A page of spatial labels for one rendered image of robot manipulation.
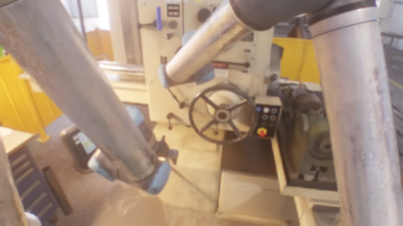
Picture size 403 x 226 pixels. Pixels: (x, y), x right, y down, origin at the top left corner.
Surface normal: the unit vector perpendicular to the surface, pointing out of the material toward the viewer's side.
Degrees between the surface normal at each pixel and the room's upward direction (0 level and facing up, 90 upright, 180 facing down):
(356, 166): 84
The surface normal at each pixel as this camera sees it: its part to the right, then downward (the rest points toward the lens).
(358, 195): -0.79, 0.22
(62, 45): 0.86, 0.29
